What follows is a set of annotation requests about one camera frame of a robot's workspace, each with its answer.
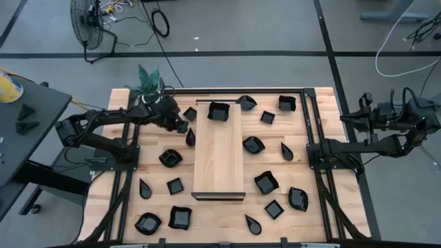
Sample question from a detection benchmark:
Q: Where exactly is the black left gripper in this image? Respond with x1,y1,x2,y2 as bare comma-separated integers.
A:
151,94,189,135

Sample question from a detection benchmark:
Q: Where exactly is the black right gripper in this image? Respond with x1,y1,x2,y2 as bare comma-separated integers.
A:
340,92,398,144

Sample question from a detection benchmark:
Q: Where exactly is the black teardrop plate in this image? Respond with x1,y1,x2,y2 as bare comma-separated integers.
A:
139,178,152,200
280,141,295,162
245,214,263,236
185,127,196,147

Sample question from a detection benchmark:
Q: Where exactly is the black leaf-shaped plate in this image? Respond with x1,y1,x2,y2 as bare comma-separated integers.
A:
288,187,309,212
158,148,183,169
236,94,258,112
242,136,266,155
134,211,163,236

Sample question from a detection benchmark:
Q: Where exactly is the black wavy square bowl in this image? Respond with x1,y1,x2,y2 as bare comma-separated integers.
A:
167,205,193,231
278,94,297,112
207,101,231,123
254,170,280,196

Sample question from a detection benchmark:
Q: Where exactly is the green plant white pot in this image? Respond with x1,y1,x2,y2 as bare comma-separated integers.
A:
124,63,163,104

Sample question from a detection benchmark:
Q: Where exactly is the long wooden tray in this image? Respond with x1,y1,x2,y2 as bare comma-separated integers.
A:
191,99,247,202

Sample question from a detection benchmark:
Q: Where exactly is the grey desk foot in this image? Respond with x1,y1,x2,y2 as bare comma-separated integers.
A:
360,0,430,23

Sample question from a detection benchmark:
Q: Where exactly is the white power strip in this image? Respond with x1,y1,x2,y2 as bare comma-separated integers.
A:
99,0,136,22

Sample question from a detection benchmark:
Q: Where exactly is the black floor fan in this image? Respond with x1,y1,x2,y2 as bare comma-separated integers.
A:
70,0,118,65

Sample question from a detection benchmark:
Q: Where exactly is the black side table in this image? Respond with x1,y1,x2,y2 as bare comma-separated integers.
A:
0,74,91,223

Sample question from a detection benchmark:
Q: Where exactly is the long thin black cable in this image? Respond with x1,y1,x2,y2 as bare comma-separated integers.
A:
140,0,185,88

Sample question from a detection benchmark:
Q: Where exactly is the white floor cable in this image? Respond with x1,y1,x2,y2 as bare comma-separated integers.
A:
374,0,441,78

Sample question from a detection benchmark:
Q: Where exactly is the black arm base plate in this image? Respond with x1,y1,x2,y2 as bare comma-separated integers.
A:
90,144,141,172
306,143,363,171

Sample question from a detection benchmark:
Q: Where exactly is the black aluminium table frame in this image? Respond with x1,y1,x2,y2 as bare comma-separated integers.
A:
77,87,373,248

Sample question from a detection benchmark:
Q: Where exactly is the yellow cable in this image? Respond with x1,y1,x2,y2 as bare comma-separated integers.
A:
71,99,106,121

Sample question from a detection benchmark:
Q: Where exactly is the thin black floor cable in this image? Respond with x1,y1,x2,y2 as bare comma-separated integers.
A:
418,56,441,99

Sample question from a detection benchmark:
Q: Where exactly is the black sleeved cable bundle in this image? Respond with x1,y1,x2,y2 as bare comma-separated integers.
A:
81,170,134,244
315,168,368,240

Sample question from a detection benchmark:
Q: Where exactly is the coiled black cable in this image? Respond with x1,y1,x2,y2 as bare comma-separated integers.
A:
150,8,171,39

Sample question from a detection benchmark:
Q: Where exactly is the black cable tangle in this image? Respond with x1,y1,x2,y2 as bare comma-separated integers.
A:
406,12,441,51

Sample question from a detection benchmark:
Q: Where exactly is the black triangular bracket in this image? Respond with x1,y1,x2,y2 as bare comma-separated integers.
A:
17,103,37,122
15,121,40,136

